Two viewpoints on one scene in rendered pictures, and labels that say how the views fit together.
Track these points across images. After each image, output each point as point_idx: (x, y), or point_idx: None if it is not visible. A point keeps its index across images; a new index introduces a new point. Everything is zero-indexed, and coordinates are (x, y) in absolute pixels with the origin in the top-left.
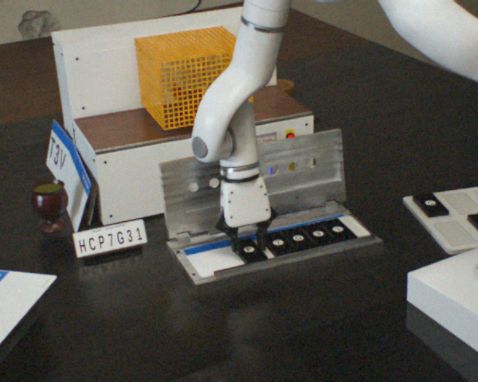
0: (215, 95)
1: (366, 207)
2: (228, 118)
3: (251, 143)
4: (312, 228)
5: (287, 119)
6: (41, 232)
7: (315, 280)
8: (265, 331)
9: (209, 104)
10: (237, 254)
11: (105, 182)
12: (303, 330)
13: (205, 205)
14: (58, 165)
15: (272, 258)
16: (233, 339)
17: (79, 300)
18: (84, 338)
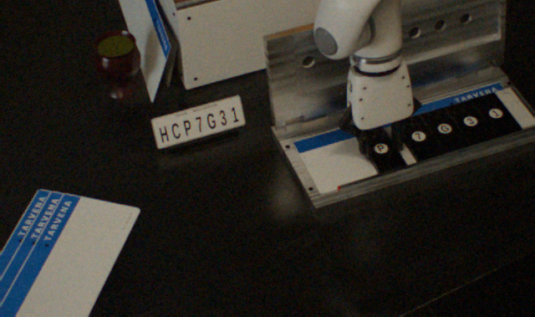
0: None
1: (527, 63)
2: (369, 12)
3: (394, 28)
4: (461, 108)
5: None
6: (109, 98)
7: (468, 196)
8: (409, 286)
9: None
10: (367, 157)
11: (189, 41)
12: (457, 286)
13: (322, 83)
14: None
15: (413, 165)
16: (369, 299)
17: (166, 222)
18: (178, 288)
